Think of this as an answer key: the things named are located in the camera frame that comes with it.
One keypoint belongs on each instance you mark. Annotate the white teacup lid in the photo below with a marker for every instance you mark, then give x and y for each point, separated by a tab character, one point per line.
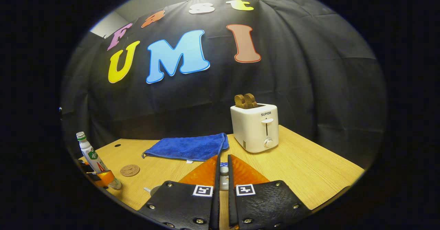
223	170

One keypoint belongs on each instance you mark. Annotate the black backdrop cloth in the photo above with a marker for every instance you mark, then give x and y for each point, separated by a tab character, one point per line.
309	68

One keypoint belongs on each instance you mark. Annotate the round wooden coaster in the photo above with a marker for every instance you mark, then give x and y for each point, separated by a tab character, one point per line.
130	170

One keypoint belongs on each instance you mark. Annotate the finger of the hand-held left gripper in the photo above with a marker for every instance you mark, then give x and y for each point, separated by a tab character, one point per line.
82	165
103	180

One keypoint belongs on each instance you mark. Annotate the white toaster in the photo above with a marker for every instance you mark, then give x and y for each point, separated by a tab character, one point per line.
251	130

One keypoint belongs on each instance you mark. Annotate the blue towel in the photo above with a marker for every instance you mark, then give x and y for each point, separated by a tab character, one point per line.
189	147

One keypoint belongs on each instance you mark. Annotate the white water bottle green label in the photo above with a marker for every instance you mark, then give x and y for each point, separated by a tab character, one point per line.
91	154

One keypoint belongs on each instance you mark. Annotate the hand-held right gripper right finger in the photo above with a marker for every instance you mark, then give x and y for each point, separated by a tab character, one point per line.
232	209

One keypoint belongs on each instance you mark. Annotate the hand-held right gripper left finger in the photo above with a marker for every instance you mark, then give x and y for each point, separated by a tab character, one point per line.
215	209

